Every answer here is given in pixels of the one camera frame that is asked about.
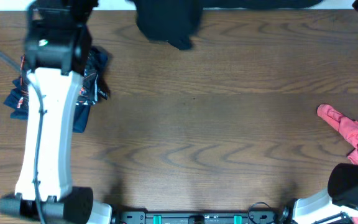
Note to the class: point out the black t-shirt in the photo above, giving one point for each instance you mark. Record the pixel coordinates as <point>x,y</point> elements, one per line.
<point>174,21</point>

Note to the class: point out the folded navy printed t-shirt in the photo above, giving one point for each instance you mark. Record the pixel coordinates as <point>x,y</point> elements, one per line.
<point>94,88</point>

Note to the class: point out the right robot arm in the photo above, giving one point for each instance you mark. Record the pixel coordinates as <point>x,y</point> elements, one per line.
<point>338,203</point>

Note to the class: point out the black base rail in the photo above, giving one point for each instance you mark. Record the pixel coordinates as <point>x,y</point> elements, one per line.
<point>254,217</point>

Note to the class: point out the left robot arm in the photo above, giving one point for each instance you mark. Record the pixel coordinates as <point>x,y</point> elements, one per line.
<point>56,50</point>

